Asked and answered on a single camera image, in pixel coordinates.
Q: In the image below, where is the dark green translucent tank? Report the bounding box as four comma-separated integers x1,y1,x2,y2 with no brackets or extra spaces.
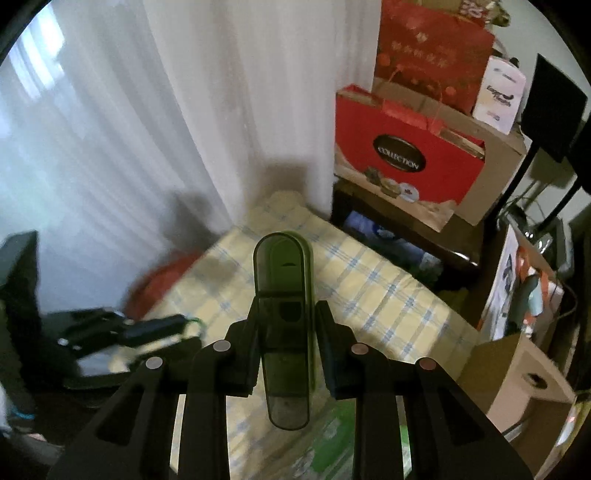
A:
252,231,317,431

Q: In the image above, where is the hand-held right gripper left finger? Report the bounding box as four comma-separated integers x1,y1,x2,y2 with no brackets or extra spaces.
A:
46,300,264,480

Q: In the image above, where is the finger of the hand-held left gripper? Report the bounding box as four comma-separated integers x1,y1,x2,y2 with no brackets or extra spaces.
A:
121,314,204,348

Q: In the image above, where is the blue plastic package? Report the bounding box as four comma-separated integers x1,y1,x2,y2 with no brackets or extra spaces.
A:
345,210,445,278

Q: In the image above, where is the black square panel on stand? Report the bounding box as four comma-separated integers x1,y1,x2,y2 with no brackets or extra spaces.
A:
494,53,588,222
531,124,591,241

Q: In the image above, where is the red festive paper bag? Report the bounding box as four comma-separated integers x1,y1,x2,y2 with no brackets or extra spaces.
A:
373,0,498,117

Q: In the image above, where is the brown cardboard box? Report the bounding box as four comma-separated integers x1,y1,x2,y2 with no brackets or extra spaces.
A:
369,76,528,228

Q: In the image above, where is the white bag with orange ribbon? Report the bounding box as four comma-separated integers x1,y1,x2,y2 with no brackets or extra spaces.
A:
479,223,567,343

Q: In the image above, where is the red chocolate print gift bag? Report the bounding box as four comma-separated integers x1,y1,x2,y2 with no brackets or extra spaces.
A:
335,83,488,232

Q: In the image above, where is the green window squeegee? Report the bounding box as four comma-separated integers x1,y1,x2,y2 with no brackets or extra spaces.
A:
65,316,206,391

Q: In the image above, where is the cardboard box with round hole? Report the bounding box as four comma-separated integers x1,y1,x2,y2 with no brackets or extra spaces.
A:
456,332,579,463

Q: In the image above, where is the dark wooden cabinet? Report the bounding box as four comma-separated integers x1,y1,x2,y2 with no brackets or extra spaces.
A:
331,178,486,325

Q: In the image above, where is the white printed box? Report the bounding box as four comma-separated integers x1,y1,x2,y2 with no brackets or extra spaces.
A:
471,55,527,136

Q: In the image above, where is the white green plastic package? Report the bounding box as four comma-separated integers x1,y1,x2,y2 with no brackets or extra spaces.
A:
295,401,413,480

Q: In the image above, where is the yellow plaid blanket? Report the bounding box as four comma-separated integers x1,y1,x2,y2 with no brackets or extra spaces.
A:
152,190,481,480

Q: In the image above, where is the orange red bag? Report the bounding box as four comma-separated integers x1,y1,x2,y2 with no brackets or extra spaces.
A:
124,253,200,325

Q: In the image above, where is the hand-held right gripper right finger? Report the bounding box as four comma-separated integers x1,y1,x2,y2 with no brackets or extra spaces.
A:
315,300,536,480

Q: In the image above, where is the white curtain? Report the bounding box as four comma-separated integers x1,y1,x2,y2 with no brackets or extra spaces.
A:
0,0,385,326

